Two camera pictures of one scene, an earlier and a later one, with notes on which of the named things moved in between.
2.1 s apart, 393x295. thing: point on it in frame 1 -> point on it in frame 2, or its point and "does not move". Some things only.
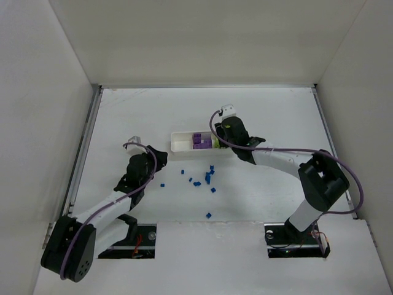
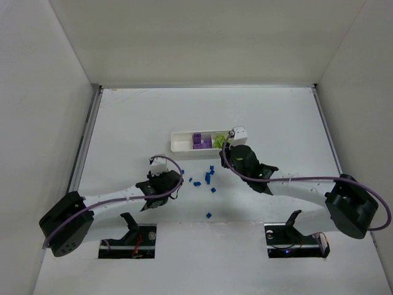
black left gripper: (156, 158) -> (166, 177)
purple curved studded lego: (197, 139) does not move
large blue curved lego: (207, 177) does not move
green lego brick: (216, 143) does not move
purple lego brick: (204, 144) does not move
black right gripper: (223, 129) -> (227, 154)
